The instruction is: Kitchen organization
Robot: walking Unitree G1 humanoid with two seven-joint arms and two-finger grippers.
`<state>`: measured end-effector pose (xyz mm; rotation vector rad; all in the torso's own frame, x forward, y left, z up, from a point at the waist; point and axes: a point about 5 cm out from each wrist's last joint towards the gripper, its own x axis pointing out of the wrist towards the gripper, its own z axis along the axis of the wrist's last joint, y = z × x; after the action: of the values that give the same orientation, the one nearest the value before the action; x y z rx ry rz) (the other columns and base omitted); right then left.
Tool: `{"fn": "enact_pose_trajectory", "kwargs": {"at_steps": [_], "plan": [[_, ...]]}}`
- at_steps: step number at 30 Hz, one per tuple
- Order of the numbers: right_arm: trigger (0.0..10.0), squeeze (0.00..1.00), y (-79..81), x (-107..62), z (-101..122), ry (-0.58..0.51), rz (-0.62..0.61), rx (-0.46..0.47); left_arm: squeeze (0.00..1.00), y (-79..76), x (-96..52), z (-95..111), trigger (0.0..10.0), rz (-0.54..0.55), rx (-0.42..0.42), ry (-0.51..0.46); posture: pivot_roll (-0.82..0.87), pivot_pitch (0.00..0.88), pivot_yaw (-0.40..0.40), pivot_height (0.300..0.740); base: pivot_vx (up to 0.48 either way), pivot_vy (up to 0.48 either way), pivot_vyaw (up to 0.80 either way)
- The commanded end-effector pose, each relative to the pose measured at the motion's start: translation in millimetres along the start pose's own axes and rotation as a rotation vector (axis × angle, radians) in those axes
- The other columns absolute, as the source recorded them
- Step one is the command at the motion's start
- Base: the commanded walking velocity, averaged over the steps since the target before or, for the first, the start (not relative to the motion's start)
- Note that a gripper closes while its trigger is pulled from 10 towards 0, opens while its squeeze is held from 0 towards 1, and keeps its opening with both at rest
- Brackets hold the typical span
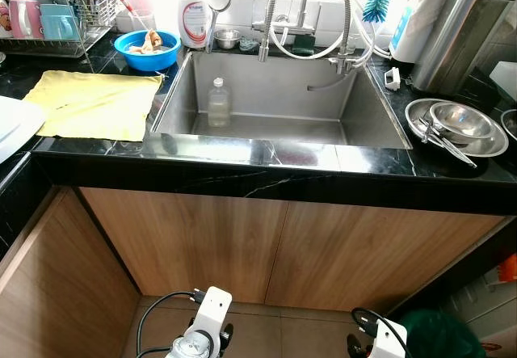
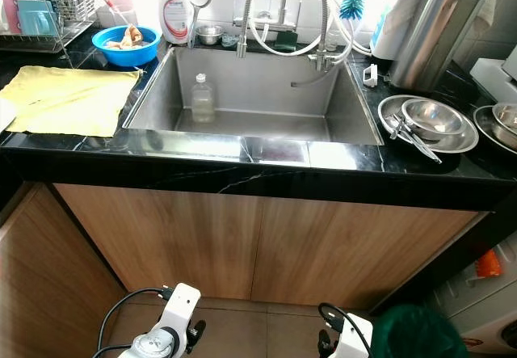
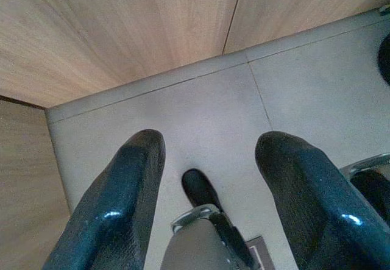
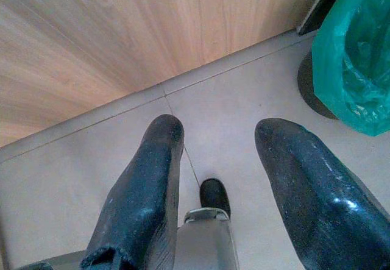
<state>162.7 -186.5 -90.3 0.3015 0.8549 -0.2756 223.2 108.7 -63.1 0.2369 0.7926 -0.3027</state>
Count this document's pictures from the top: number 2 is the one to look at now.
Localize orange object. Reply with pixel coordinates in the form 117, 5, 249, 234
475, 249, 503, 280

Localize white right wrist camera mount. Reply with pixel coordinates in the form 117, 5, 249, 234
327, 313, 374, 358

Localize brown food pieces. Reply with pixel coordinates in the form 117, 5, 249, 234
107, 25, 142, 50

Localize wire dish rack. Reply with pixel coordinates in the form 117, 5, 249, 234
0, 0, 95, 54

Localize white flat appliance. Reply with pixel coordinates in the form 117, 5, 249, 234
0, 98, 19, 133

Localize steel fork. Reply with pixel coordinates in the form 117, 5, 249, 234
389, 120, 443, 165

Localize steel spoon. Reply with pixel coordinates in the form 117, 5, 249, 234
384, 112, 421, 141

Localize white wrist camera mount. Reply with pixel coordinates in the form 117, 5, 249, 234
152, 283, 203, 358
327, 313, 374, 358

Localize white red-pump soap bottle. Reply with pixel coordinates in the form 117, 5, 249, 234
160, 0, 195, 46

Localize dark green bin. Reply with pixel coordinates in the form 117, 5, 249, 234
369, 304, 471, 358

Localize yellow cloth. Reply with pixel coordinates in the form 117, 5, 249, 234
0, 65, 142, 138

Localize white floor appliance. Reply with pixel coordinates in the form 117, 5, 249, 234
424, 253, 517, 358

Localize steel spring faucet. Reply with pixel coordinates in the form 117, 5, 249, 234
234, 0, 360, 88

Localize clear plastic bottle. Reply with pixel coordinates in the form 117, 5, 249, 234
191, 73, 216, 124

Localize green sponge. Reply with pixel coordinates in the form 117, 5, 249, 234
273, 31, 300, 52

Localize white box appliance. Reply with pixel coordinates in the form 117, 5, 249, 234
470, 57, 517, 104

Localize teal mug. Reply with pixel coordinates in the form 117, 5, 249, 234
18, 0, 59, 37

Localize large steel plate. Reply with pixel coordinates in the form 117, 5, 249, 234
377, 94, 481, 155

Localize white plastic container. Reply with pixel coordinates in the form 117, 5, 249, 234
101, 0, 140, 29

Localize pink mug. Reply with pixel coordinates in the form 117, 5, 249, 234
0, 0, 22, 36

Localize wooden cabinet door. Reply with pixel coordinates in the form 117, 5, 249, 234
53, 183, 263, 301
0, 182, 122, 358
250, 199, 490, 310

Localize small steel bowl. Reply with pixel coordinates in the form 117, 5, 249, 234
196, 24, 225, 46

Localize steel knife block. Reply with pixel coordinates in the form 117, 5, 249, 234
388, 0, 490, 92

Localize stainless steel sink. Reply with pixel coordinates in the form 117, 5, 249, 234
121, 44, 385, 146

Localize small white holder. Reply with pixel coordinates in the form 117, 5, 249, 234
363, 63, 380, 88

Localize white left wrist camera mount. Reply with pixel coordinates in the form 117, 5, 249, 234
152, 283, 203, 358

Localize white hose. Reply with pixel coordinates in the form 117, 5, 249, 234
245, 0, 368, 58

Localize blue plastic bowl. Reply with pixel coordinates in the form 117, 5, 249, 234
91, 25, 162, 68

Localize white blue-label water appliance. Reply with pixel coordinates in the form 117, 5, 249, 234
370, 0, 437, 60

